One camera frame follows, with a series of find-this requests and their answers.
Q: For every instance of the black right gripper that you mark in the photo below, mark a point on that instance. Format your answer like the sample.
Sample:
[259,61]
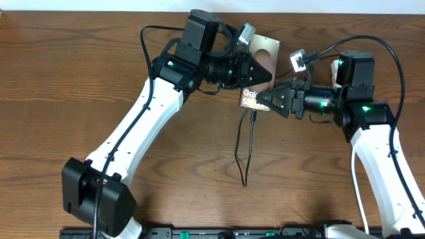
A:
[295,105]

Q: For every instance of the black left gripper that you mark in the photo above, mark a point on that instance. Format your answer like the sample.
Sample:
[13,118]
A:
[248,66]

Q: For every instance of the white power strip socket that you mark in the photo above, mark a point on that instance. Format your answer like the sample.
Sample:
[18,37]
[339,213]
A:
[334,71]

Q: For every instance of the black mounting rail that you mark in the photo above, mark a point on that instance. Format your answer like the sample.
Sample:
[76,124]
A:
[169,233]

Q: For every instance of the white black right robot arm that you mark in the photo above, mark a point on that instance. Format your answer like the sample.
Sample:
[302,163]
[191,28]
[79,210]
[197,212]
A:
[370,127]

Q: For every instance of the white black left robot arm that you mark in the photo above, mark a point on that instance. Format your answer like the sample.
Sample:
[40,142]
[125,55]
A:
[96,190]

